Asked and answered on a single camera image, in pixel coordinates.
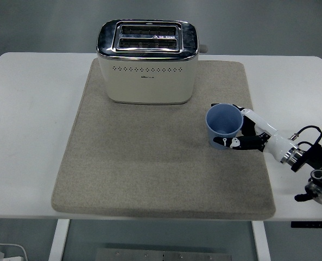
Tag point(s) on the beige felt table mat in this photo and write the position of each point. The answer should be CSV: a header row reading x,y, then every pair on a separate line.
x,y
150,163

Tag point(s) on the white table leg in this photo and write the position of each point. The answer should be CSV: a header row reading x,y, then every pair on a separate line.
x,y
261,242
58,242

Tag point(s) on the cream chrome two-slot toaster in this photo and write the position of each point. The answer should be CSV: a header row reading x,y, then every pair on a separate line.
x,y
150,87

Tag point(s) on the grey metal plate with screws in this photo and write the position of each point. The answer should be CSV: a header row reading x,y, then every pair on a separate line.
x,y
163,255

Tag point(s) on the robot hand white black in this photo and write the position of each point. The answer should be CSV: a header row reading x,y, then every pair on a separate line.
x,y
277,145

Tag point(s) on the blue ribbed plastic cup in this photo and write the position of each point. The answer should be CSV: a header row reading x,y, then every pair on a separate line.
x,y
223,119

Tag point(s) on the black table control panel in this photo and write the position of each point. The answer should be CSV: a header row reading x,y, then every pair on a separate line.
x,y
312,224

